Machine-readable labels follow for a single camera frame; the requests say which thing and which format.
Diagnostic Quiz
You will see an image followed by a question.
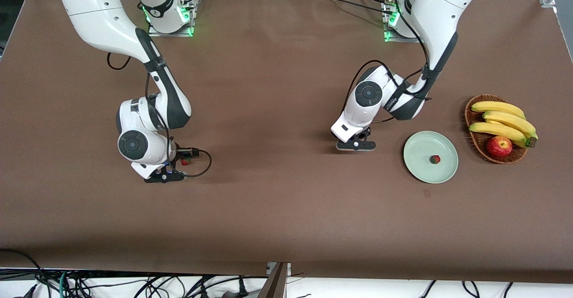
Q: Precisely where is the brown wicker basket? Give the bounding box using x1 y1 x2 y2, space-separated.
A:
464 94 529 165

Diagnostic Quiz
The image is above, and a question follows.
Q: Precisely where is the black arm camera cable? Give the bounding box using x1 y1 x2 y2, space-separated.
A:
107 52 212 178
340 0 432 124

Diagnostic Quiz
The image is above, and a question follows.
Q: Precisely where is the light green round plate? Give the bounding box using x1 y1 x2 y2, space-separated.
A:
403 131 459 184

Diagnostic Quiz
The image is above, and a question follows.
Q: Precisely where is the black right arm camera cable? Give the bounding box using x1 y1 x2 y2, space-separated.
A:
107 52 212 178

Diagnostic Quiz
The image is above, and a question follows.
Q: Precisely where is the brown table cover sheet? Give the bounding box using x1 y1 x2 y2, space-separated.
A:
0 0 573 284

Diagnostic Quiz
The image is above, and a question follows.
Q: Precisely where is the red yellow apple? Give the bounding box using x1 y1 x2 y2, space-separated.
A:
486 136 513 158

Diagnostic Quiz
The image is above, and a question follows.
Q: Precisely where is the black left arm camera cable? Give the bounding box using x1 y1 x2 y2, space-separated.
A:
340 0 432 124

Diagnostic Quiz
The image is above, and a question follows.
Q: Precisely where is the yellow banana bunch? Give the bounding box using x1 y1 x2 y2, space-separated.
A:
468 101 539 149

